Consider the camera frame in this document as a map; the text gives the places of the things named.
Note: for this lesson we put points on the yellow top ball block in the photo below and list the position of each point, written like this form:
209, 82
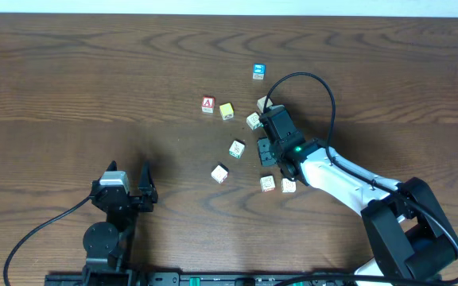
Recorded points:
226, 111

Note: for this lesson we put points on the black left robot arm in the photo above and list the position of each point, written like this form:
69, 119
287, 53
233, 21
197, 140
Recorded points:
108, 244

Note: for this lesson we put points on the plain block green edge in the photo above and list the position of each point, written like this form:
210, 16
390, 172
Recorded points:
264, 104

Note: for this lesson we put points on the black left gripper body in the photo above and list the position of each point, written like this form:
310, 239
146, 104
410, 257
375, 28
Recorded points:
130, 199

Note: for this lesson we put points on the wooden block red side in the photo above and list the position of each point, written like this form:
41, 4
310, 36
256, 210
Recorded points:
219, 174

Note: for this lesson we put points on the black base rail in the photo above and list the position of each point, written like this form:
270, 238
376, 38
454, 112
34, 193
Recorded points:
165, 279

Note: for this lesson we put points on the red letter A block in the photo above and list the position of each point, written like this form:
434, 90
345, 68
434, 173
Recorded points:
208, 104

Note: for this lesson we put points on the blue top wooden block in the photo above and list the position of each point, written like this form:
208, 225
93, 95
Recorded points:
259, 71

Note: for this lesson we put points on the wooden block snail picture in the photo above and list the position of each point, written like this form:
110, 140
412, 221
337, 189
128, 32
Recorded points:
267, 183

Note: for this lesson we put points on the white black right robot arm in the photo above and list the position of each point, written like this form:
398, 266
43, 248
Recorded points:
408, 231

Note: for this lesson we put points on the wooden block violin picture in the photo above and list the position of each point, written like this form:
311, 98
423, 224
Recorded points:
237, 148

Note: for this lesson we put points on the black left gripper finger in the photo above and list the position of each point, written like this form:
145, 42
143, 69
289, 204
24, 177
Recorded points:
145, 184
112, 166

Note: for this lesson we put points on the wooden block dragonfly picture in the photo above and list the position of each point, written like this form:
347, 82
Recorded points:
253, 121

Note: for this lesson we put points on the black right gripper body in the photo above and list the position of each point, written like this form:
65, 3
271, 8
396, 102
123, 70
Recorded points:
269, 154

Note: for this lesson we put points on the wooden letter B hammer block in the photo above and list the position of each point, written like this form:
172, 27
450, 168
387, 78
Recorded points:
288, 186

